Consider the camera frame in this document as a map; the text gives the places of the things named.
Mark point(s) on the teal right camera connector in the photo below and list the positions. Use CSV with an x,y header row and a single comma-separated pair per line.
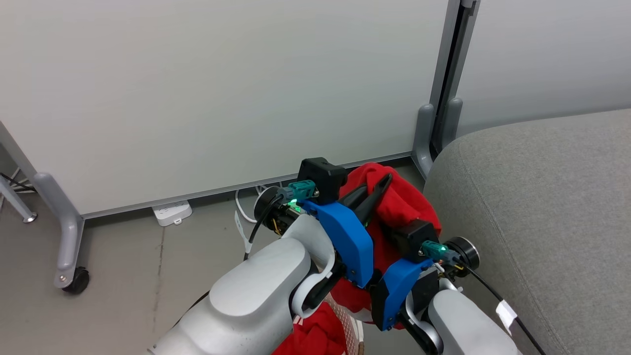
x,y
434,250

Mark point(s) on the cream laundry basket brown rim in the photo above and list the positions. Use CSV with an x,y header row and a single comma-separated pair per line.
x,y
352,325

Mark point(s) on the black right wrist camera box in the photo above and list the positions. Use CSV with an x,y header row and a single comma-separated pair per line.
x,y
411,236

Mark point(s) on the white power strip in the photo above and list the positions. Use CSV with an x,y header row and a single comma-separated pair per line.
x,y
172,213

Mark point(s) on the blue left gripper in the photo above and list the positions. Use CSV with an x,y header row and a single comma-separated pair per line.
x,y
347,236

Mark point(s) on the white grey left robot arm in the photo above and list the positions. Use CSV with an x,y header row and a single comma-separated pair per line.
x,y
256,296

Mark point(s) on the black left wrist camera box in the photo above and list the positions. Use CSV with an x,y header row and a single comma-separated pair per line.
x,y
320,175

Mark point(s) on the grey fabric sofa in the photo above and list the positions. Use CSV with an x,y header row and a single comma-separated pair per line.
x,y
542,207

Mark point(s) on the teal camera connector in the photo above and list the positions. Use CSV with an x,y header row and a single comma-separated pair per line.
x,y
434,250
300,190

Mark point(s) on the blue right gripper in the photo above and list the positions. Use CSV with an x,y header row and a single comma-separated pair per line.
x,y
394,291

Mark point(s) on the narrow white partition panel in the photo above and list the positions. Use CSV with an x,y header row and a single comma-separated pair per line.
x,y
542,59

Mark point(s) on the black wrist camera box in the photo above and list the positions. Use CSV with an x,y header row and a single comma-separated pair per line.
x,y
320,175
411,236

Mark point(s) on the grey partition foot with caster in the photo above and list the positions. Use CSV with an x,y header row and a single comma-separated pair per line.
x,y
69,231

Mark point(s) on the wide white partition panel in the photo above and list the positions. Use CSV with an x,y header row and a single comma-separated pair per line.
x,y
197,88

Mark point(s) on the grey metal table leg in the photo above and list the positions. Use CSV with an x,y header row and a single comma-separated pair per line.
x,y
17,204

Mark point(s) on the red garment with white stripes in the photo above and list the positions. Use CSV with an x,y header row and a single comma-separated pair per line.
x,y
404,197

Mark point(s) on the teal left camera connector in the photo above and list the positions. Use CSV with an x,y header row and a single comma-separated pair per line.
x,y
300,190

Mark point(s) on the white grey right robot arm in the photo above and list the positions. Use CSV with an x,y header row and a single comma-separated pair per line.
x,y
463,320

